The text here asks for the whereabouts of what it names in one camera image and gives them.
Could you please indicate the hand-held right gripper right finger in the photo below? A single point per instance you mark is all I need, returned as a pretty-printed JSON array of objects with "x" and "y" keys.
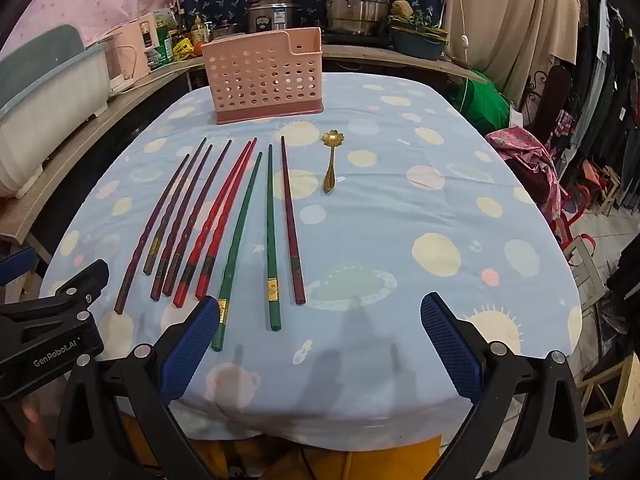
[{"x": 452, "y": 347}]

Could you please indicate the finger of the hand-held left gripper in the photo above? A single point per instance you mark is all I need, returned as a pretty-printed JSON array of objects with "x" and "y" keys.
[
  {"x": 82, "y": 280},
  {"x": 17, "y": 264}
]

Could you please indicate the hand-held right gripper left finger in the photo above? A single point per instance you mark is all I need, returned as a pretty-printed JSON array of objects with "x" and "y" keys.
[{"x": 190, "y": 347}]

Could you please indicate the green chopstick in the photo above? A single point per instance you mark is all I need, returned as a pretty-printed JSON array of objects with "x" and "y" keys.
[
  {"x": 273, "y": 310},
  {"x": 218, "y": 336}
]

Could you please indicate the dark maroon chopstick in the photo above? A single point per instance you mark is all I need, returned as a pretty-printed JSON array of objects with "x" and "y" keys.
[
  {"x": 298, "y": 285},
  {"x": 152, "y": 255},
  {"x": 174, "y": 275},
  {"x": 161, "y": 280},
  {"x": 126, "y": 292}
]

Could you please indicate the pink perforated utensil basket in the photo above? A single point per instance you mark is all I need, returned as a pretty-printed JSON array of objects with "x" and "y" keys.
[{"x": 260, "y": 80}]

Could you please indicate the blue planet print tablecloth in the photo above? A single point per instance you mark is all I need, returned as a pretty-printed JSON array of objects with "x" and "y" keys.
[{"x": 400, "y": 220}]

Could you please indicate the wooden stool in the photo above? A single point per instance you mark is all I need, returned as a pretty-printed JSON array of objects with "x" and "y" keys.
[{"x": 625, "y": 410}]

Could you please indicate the gold flower spoon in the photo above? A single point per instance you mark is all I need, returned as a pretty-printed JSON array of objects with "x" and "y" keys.
[{"x": 330, "y": 175}]

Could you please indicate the pink floral cloth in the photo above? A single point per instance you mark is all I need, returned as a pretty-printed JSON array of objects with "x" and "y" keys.
[{"x": 525, "y": 145}]

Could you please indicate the green tin can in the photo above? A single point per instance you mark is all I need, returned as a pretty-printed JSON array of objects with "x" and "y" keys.
[{"x": 161, "y": 52}]

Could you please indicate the pink electric kettle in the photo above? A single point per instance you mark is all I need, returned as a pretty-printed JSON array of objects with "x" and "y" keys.
[{"x": 137, "y": 45}]

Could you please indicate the green plastic bag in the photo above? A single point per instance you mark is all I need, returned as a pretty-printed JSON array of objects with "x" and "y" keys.
[{"x": 482, "y": 105}]

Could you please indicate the yellow snack packet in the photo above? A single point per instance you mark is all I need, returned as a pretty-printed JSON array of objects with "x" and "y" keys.
[{"x": 182, "y": 49}]

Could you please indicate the yellow oil bottle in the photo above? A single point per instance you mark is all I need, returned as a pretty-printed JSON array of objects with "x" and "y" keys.
[{"x": 200, "y": 32}]

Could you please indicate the dark sauce bottle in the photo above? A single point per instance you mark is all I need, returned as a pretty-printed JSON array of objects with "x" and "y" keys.
[{"x": 182, "y": 22}]

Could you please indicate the dark metal chair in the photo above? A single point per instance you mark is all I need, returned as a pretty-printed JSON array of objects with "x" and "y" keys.
[{"x": 547, "y": 85}]

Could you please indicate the small steel pot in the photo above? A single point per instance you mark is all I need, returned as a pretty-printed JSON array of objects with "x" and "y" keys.
[{"x": 222, "y": 32}]

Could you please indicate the blue basin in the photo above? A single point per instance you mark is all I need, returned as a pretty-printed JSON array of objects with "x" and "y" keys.
[{"x": 417, "y": 47}]

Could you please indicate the hanging clothes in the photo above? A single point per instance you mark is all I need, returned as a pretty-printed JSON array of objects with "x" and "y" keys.
[{"x": 610, "y": 85}]

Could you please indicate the silver rice cooker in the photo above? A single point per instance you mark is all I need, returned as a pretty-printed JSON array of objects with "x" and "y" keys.
[{"x": 272, "y": 17}]

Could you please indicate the leafy green vegetables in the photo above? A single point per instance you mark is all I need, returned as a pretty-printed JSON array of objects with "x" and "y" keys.
[{"x": 420, "y": 22}]

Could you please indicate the beige curtain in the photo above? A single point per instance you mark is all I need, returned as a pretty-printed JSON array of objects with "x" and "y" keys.
[{"x": 510, "y": 20}]

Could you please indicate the brown loofah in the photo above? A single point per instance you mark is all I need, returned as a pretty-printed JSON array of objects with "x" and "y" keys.
[{"x": 401, "y": 8}]

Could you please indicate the steel steamer pot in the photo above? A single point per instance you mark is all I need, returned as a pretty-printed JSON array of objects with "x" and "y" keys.
[{"x": 355, "y": 10}]

